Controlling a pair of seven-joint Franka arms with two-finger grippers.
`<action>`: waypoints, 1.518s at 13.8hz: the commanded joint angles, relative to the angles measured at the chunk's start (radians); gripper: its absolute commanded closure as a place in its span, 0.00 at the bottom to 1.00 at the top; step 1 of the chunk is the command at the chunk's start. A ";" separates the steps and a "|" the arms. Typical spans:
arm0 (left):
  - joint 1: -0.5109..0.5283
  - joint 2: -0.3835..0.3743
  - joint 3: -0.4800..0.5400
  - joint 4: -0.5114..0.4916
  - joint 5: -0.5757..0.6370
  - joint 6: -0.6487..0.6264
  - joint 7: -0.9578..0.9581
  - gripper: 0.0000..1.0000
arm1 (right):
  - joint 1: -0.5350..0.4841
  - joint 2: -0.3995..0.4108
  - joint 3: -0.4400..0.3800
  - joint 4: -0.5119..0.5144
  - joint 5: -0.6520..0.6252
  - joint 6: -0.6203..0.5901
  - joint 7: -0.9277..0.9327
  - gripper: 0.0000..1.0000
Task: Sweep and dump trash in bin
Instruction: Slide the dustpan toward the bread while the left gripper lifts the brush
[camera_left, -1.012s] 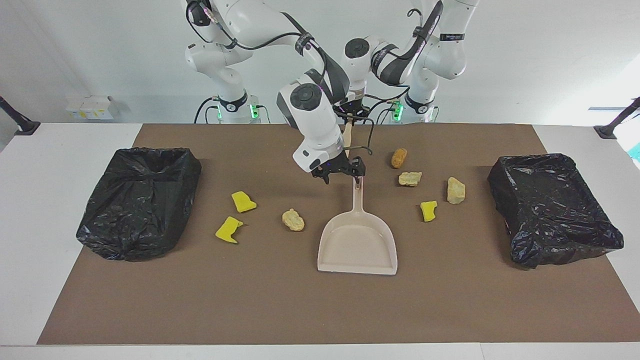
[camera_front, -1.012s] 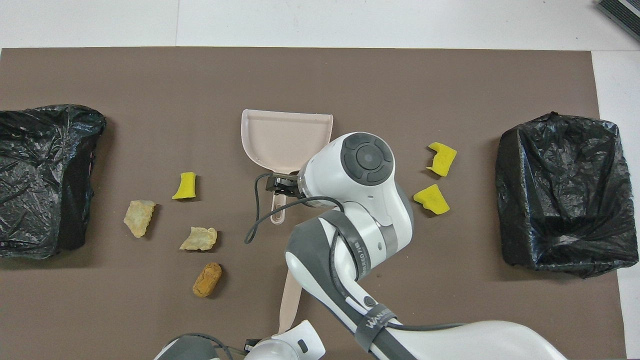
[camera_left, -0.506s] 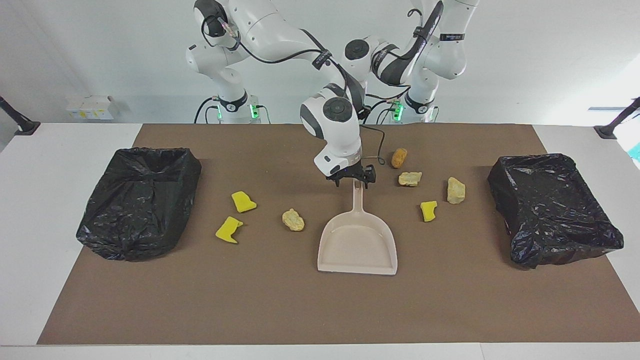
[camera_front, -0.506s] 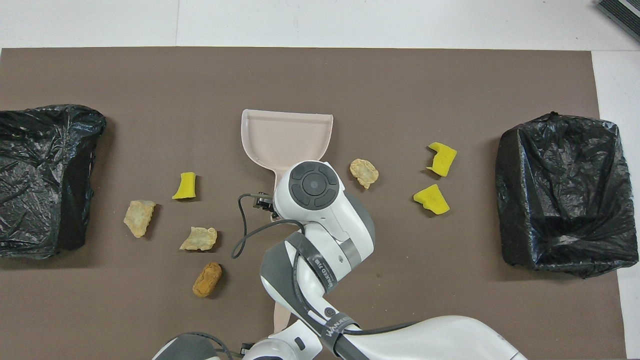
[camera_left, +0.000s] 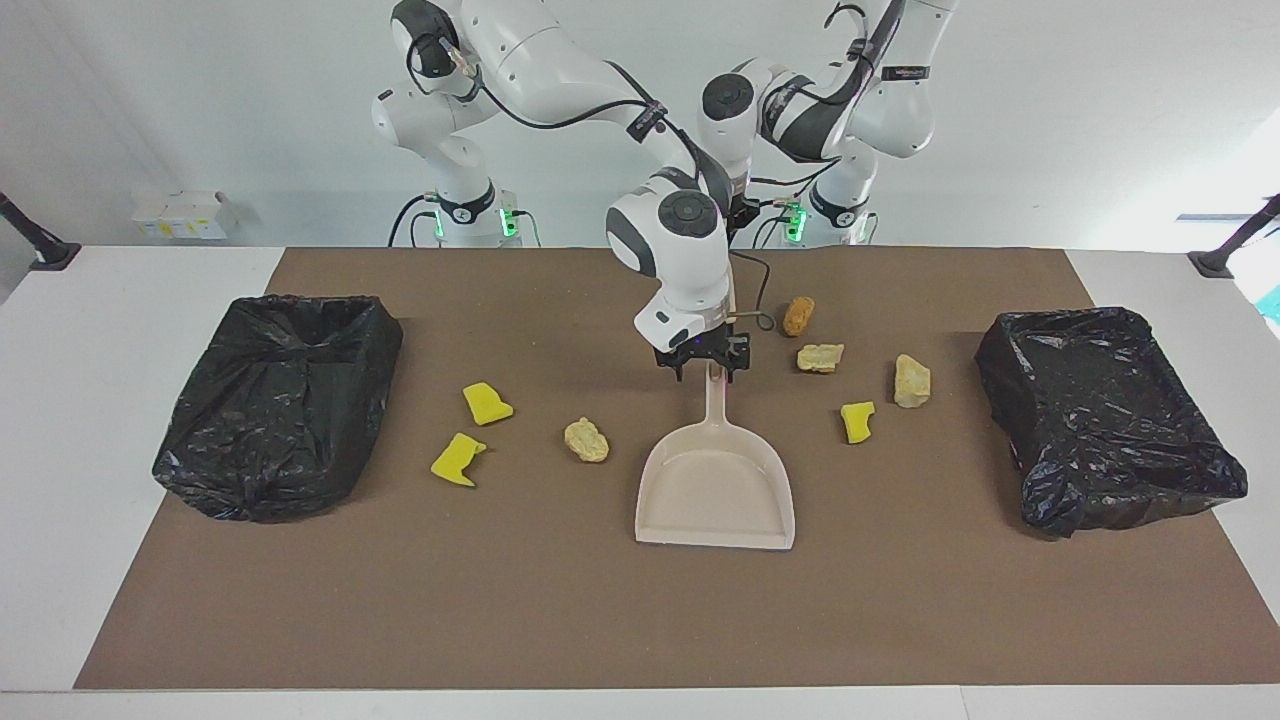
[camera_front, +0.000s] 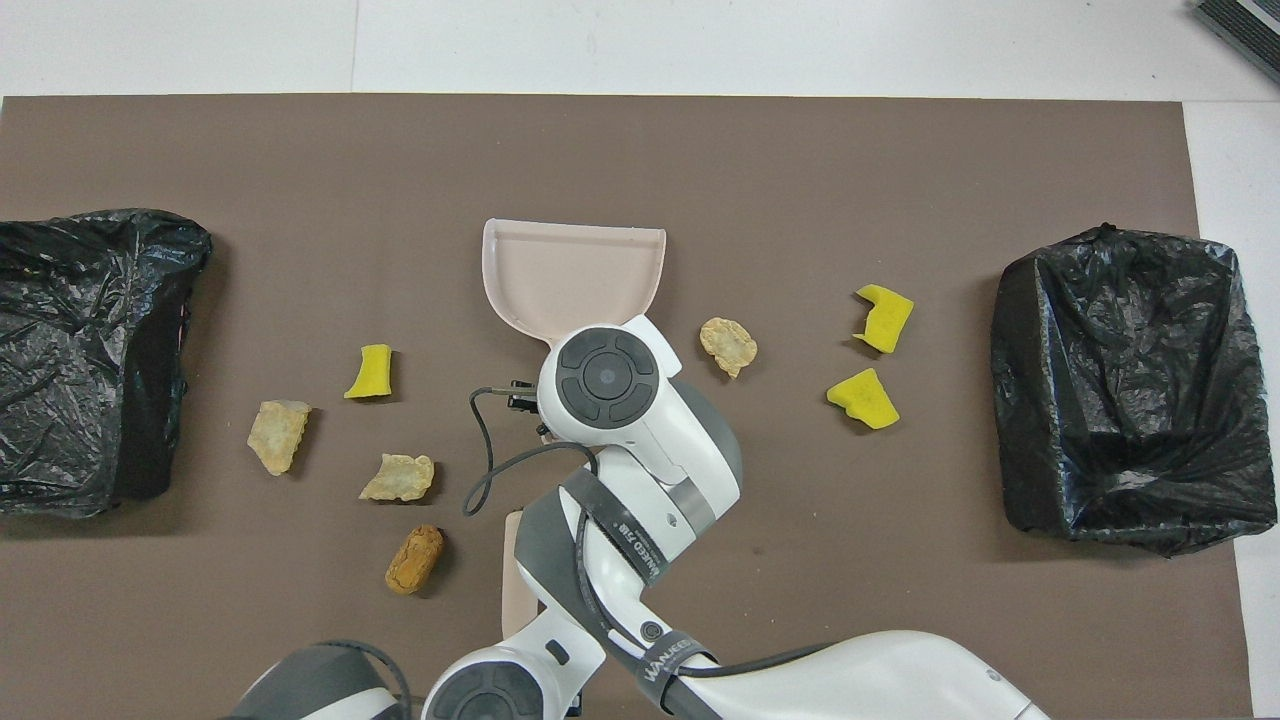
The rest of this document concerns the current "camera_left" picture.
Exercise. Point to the pale round bread lump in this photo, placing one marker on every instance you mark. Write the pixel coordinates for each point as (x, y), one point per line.
(586, 440)

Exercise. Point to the striped croissant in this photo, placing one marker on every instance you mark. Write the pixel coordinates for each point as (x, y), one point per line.
(911, 381)

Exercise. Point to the brown oval bread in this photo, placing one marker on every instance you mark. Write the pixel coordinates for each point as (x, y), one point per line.
(798, 315)

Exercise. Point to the small pale bread piece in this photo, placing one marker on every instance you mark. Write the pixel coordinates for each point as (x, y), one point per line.
(820, 357)

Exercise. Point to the beige plastic dustpan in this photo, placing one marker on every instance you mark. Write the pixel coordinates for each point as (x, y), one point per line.
(715, 490)

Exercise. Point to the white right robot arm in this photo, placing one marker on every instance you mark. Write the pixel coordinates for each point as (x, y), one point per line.
(690, 260)

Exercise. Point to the low bin with black bag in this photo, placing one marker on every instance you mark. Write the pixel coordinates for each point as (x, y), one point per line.
(1100, 420)

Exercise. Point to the yellow sponge piece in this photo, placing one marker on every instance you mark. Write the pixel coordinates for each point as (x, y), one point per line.
(487, 403)
(857, 422)
(455, 462)

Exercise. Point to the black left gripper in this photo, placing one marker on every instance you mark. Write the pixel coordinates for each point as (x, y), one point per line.
(745, 215)

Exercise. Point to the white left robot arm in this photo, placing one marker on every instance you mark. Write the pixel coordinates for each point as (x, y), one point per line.
(900, 110)

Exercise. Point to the brown table mat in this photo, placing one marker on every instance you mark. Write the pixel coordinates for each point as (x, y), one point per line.
(600, 620)

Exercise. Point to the teal object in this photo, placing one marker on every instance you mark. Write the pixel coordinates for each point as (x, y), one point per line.
(1272, 305)

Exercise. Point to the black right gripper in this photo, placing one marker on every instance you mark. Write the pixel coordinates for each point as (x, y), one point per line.
(700, 350)

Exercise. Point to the black camera stand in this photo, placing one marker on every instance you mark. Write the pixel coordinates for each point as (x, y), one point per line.
(40, 245)
(1225, 255)

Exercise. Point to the white box with yellow labels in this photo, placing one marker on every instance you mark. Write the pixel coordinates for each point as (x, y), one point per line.
(180, 215)

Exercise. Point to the tall bin with black bag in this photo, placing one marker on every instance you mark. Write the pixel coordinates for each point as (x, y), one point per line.
(280, 400)

